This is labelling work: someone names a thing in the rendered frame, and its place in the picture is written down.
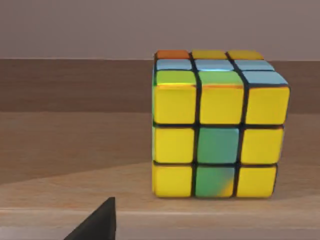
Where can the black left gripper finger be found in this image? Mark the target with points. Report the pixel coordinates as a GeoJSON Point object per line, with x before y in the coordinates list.
{"type": "Point", "coordinates": [101, 222]}

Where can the wooden shelf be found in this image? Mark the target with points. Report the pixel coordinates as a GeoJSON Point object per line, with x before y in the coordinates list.
{"type": "Point", "coordinates": [75, 160]}

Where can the multicoloured puzzle cube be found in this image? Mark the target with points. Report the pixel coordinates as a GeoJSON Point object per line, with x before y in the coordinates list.
{"type": "Point", "coordinates": [217, 130]}

